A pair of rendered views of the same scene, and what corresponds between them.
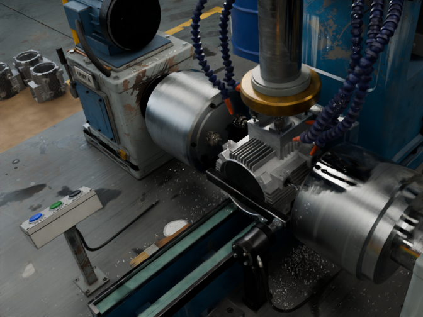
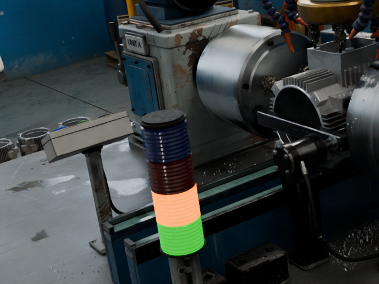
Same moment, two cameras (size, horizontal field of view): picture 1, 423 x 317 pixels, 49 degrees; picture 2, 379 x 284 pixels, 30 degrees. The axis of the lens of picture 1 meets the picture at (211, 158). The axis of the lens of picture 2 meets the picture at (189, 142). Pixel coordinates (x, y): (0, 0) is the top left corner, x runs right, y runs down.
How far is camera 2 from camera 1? 0.64 m
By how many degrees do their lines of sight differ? 22
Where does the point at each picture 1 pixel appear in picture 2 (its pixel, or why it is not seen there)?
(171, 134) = (221, 79)
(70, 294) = (83, 253)
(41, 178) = (70, 171)
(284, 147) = (347, 71)
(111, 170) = not seen: hidden behind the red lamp
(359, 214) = not seen: outside the picture
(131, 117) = (181, 82)
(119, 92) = (170, 47)
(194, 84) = (252, 29)
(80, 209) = (108, 128)
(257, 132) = (317, 58)
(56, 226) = (80, 138)
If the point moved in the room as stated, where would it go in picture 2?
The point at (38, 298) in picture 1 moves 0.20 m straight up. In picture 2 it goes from (45, 255) to (25, 168)
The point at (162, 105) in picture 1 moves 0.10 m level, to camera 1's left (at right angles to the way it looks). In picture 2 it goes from (215, 52) to (172, 56)
